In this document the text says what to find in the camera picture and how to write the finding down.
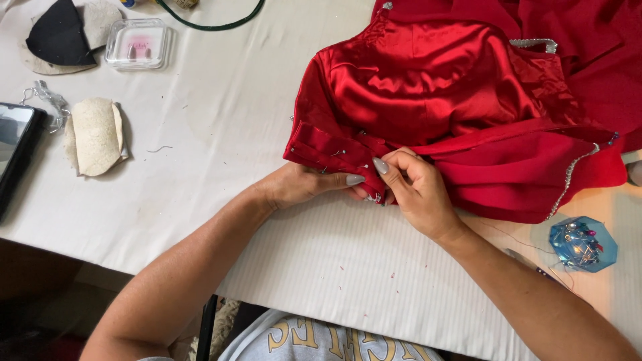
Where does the blue pin container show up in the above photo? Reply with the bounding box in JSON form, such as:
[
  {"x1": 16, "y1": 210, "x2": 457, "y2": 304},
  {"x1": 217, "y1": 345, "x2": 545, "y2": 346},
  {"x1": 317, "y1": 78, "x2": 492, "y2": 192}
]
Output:
[{"x1": 549, "y1": 216, "x2": 619, "y2": 273}]

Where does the black bra cup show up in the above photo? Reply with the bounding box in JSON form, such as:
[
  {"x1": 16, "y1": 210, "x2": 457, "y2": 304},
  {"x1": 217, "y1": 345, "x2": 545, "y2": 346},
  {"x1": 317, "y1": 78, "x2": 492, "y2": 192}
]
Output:
[{"x1": 25, "y1": 0, "x2": 97, "y2": 67}]

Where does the beige bra cup pair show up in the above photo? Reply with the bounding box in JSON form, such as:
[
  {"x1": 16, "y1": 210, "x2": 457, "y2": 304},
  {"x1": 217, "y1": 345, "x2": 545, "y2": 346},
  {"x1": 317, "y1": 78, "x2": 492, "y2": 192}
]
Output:
[{"x1": 19, "y1": 0, "x2": 124, "y2": 76}]

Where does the dark green cord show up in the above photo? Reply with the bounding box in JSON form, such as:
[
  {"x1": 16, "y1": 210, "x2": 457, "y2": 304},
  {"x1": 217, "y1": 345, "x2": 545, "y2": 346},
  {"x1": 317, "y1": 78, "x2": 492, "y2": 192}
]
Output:
[{"x1": 154, "y1": 0, "x2": 266, "y2": 32}]

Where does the silver chain trim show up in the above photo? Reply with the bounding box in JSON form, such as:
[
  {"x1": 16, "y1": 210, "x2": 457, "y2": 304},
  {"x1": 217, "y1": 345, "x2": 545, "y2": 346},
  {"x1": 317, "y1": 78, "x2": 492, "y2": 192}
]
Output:
[{"x1": 20, "y1": 80, "x2": 71, "y2": 134}]

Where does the white table cloth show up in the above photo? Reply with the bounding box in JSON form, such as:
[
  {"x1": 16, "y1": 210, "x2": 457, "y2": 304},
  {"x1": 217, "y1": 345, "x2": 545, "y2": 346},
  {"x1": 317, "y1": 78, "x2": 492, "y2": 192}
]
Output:
[{"x1": 0, "y1": 0, "x2": 642, "y2": 361}]

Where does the black smartphone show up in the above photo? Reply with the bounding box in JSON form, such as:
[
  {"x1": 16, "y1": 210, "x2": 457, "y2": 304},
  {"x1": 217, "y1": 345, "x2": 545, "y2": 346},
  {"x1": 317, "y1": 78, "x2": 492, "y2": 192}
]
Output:
[{"x1": 0, "y1": 102, "x2": 49, "y2": 217}]

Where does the red satin dress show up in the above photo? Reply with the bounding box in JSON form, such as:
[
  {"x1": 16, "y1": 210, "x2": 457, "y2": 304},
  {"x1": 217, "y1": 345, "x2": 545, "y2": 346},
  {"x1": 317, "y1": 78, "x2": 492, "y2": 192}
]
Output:
[{"x1": 282, "y1": 0, "x2": 642, "y2": 225}]

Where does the person's left hand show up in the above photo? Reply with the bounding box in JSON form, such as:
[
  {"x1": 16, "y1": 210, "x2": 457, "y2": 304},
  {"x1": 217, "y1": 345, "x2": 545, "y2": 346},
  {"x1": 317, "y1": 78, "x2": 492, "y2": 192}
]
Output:
[{"x1": 260, "y1": 160, "x2": 370, "y2": 212}]

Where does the clear plastic box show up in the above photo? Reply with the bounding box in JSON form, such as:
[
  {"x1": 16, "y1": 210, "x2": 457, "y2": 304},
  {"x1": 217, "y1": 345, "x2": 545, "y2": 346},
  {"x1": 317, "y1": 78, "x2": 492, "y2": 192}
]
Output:
[{"x1": 104, "y1": 18, "x2": 170, "y2": 70}]

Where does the person's right hand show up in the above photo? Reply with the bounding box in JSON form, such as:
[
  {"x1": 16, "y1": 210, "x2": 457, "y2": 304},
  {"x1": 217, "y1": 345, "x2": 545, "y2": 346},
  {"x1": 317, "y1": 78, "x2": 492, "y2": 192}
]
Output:
[{"x1": 372, "y1": 147, "x2": 470, "y2": 246}]

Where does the black chair frame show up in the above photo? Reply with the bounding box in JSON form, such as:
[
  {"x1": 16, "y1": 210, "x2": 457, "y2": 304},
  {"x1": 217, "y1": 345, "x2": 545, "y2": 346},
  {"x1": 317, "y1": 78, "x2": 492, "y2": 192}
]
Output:
[{"x1": 196, "y1": 294, "x2": 220, "y2": 361}]

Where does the person's grey printed sweatshirt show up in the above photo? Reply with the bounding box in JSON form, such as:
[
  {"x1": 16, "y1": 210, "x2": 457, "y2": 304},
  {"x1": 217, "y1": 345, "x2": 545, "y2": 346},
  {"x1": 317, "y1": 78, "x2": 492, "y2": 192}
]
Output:
[{"x1": 218, "y1": 308, "x2": 445, "y2": 361}]

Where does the cream folded bra cup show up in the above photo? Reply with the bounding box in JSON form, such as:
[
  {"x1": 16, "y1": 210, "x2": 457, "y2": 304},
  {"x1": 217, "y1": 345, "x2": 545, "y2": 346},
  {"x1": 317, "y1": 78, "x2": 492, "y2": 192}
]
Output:
[{"x1": 64, "y1": 97, "x2": 130, "y2": 177}]

